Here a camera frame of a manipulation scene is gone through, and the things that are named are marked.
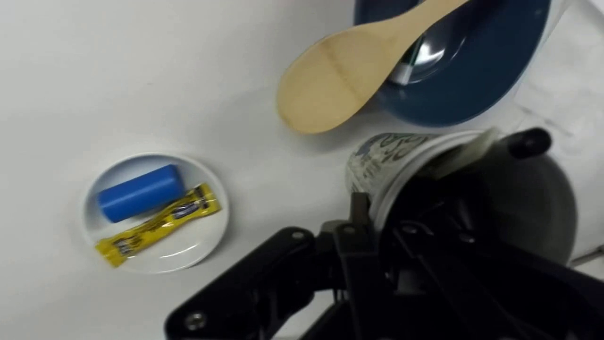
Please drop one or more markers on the yellow sachet packet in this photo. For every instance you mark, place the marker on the yellow sachet packet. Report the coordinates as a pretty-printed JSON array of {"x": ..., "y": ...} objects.
[{"x": 120, "y": 247}]

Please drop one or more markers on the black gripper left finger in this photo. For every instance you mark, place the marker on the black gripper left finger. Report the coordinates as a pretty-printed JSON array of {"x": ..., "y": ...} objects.
[{"x": 258, "y": 294}]

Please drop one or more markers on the blue bowl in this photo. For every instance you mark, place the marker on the blue bowl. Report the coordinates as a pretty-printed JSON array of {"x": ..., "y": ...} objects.
[{"x": 501, "y": 39}]

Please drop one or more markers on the blue rectangular block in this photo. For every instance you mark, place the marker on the blue rectangular block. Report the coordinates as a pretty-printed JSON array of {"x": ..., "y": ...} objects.
[{"x": 141, "y": 192}]

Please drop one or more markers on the metal spoon in bowl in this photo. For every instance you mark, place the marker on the metal spoon in bowl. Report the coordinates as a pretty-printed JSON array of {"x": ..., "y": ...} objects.
[{"x": 434, "y": 51}]

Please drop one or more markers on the patterned white coffee cup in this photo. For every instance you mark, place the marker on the patterned white coffee cup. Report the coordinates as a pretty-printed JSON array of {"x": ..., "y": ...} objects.
[{"x": 403, "y": 162}]

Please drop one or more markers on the wooden rice paddle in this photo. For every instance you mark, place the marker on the wooden rice paddle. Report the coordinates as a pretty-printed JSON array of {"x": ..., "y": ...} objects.
[{"x": 333, "y": 79}]

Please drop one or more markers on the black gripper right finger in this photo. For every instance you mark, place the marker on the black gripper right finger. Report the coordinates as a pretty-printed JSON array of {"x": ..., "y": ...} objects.
[{"x": 475, "y": 226}]

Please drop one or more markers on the small white dish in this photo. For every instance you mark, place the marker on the small white dish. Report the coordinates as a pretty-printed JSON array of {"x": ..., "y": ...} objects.
[{"x": 188, "y": 245}]

